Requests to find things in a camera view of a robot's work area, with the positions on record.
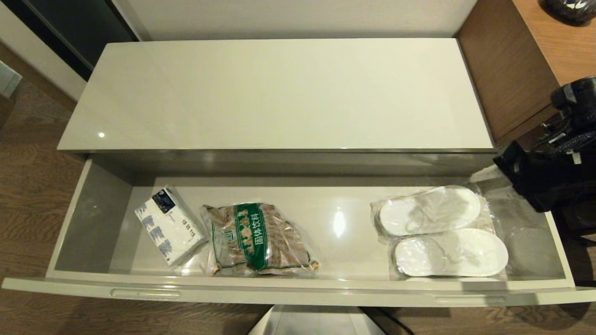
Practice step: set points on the dark glass door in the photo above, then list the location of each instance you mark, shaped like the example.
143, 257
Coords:
70, 28

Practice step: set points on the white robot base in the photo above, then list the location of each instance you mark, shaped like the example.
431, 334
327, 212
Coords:
316, 322

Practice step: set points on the dark glass vase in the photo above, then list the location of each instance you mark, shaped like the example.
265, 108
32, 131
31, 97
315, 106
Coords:
570, 9

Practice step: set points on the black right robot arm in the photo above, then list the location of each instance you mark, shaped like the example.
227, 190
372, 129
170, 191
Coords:
582, 97

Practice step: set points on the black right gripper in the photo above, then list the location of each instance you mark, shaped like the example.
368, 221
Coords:
531, 177

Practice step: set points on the pale grey panel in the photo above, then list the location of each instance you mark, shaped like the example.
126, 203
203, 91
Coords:
9, 79

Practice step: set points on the glossy grey cabinet top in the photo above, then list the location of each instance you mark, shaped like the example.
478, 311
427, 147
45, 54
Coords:
279, 93

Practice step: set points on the brown wooden desk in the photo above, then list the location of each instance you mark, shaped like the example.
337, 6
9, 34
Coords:
503, 70

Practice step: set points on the white blue tissue pack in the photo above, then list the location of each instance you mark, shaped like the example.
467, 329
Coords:
170, 225

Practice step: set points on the green label snack bag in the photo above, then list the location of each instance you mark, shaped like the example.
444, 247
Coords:
256, 237

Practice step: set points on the white cabinet drawer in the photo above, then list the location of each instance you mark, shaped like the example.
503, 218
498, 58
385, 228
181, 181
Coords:
344, 246

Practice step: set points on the white slipper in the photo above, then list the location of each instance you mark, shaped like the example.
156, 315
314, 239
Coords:
433, 209
451, 253

